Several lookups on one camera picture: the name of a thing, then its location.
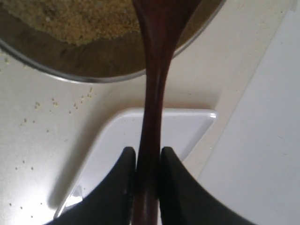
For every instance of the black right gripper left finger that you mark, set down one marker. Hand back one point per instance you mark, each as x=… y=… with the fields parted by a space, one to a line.
x=110 y=203

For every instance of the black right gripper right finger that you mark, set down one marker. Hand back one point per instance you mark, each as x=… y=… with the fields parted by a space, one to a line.
x=183 y=201

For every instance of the dark red wooden spoon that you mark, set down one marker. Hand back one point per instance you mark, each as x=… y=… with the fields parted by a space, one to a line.
x=162 y=23

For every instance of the white rectangular plastic tray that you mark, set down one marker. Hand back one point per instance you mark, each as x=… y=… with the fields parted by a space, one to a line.
x=256 y=165

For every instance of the steel bowl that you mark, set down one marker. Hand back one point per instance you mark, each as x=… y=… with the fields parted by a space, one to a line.
x=100 y=61

